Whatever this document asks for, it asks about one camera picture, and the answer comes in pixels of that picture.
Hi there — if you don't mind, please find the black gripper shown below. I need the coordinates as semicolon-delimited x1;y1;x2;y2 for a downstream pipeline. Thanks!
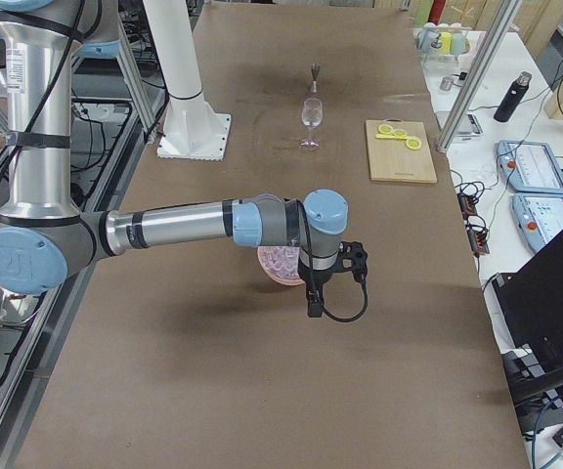
335;241;368;283

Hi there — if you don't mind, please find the steel jigger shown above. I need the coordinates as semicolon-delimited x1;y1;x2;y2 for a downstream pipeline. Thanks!
310;63;321;95

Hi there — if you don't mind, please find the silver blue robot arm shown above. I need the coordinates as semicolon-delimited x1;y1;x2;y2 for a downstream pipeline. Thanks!
0;1;368;305

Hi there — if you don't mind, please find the pink bowl of ice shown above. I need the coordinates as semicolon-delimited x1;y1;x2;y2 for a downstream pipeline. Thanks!
257;246;304;286

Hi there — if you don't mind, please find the clear wine glass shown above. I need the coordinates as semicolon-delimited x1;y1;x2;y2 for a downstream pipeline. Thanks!
300;98;324;149

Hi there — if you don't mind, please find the bamboo cutting board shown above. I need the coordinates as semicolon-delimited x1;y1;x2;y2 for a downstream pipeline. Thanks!
365;119;437;184

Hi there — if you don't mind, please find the lemon slice near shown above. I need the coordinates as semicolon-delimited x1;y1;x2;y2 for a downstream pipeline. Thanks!
406;138;421;149

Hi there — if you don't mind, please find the lemon slice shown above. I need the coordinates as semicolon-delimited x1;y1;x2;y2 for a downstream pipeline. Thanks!
406;138;421;149
378;123;393;135
392;128;408;139

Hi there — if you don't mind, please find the lemon slice far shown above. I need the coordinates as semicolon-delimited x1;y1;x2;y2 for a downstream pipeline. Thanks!
378;123;393;135

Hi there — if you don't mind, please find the lemon slice middle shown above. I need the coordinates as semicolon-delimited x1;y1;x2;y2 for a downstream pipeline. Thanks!
392;128;408;139

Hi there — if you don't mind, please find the kitchen scale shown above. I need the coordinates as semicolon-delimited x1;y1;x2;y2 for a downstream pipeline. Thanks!
435;111;483;141

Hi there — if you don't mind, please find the teach pendant near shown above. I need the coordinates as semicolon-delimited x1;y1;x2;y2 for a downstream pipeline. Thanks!
511;192;563;253

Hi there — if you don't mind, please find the teach pendant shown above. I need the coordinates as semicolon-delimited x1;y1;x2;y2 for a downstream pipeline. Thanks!
496;140;563;194
511;192;563;253

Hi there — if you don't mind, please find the small steel cup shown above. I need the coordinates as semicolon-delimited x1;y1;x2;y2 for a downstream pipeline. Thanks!
439;76;455;92

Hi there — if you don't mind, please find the teach pendant far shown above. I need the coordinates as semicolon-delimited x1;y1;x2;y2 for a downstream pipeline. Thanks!
496;140;563;194

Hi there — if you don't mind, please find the light blue cup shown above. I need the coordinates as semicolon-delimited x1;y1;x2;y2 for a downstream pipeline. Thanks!
416;25;440;53

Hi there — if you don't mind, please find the yellow cup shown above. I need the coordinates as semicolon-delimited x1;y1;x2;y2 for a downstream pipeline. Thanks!
437;31;453;55

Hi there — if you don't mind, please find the black water bottle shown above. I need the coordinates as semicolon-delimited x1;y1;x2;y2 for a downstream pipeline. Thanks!
493;71;532;123

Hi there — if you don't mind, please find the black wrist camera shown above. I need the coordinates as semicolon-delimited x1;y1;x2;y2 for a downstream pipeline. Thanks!
306;289;323;319

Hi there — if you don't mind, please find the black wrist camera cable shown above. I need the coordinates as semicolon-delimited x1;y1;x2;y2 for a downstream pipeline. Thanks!
295;197;371;323

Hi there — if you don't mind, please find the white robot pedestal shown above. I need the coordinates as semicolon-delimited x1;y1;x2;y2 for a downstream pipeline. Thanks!
143;0;232;161

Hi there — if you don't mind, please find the aluminium frame post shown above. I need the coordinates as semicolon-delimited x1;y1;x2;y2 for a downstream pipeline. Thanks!
437;0;523;153

